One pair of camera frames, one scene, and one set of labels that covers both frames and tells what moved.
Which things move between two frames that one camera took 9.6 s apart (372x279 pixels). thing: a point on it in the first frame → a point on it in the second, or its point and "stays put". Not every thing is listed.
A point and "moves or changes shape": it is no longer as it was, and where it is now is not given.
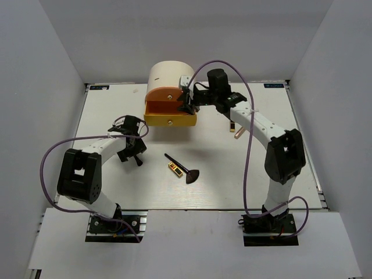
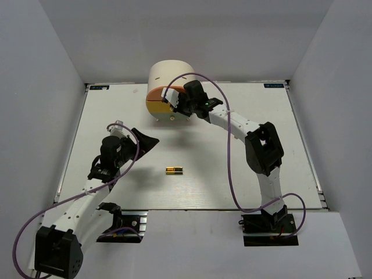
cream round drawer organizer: [167, 74] stays put
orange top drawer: [163, 93] stays put
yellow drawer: [166, 113] moves or changes shape
